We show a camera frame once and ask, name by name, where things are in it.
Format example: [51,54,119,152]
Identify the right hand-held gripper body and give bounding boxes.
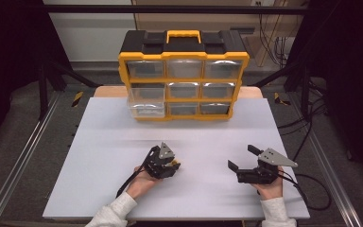
[235,148,299,185]

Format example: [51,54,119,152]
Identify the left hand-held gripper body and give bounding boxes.
[143,141,176,180]

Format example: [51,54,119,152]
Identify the clear plastic drawer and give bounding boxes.
[127,83,167,118]
[205,60,243,79]

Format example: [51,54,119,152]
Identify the yellow black drawer cabinet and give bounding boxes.
[117,29,251,122]

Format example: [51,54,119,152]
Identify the person's right hand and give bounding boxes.
[251,166,285,201]

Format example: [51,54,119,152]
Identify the person's left hand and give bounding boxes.
[126,165,164,201]

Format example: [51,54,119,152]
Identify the yellow black striped tape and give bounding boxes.
[273,92,291,107]
[71,91,85,108]

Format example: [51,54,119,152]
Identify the black metal stand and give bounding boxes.
[37,60,103,121]
[251,61,313,119]

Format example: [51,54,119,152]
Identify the wooden board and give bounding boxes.
[94,85,264,99]

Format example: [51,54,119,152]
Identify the black curtain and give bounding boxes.
[0,0,74,152]
[287,0,363,190]

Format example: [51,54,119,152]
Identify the black horizontal bar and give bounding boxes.
[42,3,310,15]

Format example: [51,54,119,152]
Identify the right hand-held gripper black cable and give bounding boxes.
[277,171,333,212]

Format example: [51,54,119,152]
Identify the hand-held gripper black cable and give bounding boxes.
[115,165,146,199]
[277,171,333,212]

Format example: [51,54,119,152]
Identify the left hand-held gripper black cable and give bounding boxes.
[115,165,146,199]

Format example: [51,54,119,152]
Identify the black floor cables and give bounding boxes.
[277,79,329,162]

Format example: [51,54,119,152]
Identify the metal floor rail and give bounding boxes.
[287,94,363,227]
[0,91,61,227]

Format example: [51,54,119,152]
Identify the hanging black cable bundle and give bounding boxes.
[258,12,292,69]

